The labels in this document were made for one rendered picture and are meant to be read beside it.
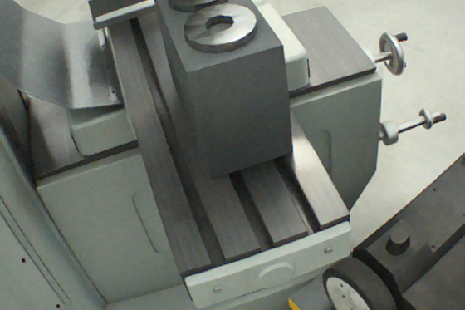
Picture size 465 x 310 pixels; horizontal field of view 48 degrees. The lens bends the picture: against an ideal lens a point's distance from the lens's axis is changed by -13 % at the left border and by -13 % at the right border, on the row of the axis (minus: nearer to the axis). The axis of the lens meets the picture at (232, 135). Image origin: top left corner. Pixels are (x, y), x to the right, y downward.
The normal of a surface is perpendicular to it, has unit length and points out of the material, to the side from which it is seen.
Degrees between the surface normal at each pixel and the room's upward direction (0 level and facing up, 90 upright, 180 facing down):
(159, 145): 0
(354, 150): 90
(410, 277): 45
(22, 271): 88
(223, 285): 90
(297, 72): 90
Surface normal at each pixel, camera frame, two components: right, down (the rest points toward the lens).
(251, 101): 0.30, 0.65
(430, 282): -0.13, -0.70
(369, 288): 0.04, -0.48
